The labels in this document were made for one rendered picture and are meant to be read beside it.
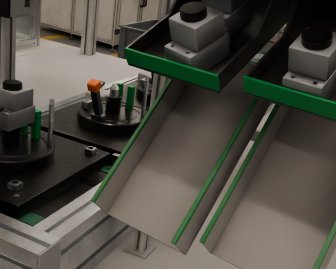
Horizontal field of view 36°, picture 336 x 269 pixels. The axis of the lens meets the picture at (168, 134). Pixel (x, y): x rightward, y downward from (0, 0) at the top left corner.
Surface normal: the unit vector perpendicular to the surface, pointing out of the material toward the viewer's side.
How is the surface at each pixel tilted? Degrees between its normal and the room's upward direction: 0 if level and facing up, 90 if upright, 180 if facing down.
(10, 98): 90
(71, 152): 0
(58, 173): 0
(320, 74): 115
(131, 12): 90
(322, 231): 45
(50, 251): 90
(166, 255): 0
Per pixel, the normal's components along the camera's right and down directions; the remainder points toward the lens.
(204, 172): -0.32, -0.50
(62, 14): -0.55, 0.23
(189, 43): -0.72, 0.53
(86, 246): 0.89, 0.27
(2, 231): 0.13, -0.92
